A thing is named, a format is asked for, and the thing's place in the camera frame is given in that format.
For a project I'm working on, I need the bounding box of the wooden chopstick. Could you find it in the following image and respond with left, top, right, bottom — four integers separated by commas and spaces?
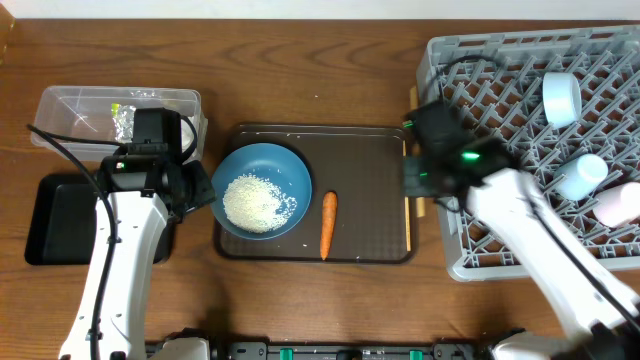
409, 86, 426, 218
402, 140, 412, 254

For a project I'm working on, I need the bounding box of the white napkin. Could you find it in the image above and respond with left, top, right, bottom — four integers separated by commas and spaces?
181, 117, 197, 152

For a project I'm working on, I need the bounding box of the aluminium foil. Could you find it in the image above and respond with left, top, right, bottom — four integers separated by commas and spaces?
112, 104, 136, 143

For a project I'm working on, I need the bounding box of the light blue cup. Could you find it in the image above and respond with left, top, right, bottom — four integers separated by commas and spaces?
554, 154, 609, 201

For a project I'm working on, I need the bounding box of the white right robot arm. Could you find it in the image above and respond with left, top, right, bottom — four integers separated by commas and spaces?
403, 100, 639, 359

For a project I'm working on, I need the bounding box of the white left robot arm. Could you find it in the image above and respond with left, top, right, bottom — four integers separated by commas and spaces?
59, 108, 216, 359

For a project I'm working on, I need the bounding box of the grey dishwasher rack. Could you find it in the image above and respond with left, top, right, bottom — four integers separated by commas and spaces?
416, 25, 639, 271

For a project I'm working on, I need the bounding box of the pile of white rice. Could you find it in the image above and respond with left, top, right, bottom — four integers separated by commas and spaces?
223, 174, 298, 234

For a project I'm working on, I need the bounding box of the brown serving tray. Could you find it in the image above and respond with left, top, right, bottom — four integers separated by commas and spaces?
214, 124, 412, 265

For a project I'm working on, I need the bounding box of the dark blue plate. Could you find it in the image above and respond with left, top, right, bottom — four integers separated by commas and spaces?
211, 143, 313, 241

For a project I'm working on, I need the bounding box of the orange carrot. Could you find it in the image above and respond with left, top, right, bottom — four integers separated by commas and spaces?
320, 191, 338, 260

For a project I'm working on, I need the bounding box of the clear plastic bin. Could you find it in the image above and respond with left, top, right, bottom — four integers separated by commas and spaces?
34, 86, 208, 162

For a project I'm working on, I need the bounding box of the black tray bin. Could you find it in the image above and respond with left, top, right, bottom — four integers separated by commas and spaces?
24, 172, 176, 266

